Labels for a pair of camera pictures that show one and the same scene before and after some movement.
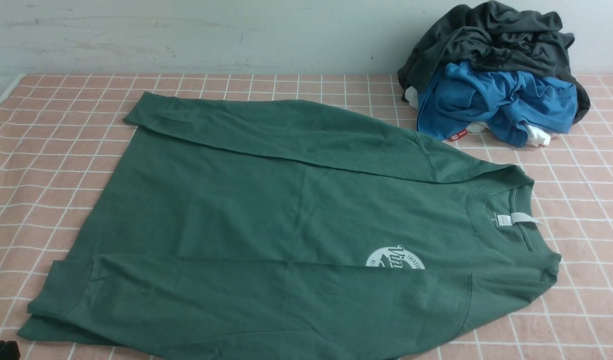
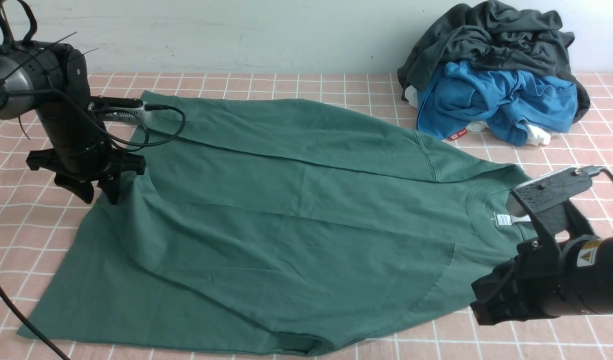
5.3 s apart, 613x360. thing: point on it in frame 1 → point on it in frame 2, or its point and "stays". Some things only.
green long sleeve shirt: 233,227 stays
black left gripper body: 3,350 → 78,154
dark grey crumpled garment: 487,34 stays
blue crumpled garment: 469,96 stays
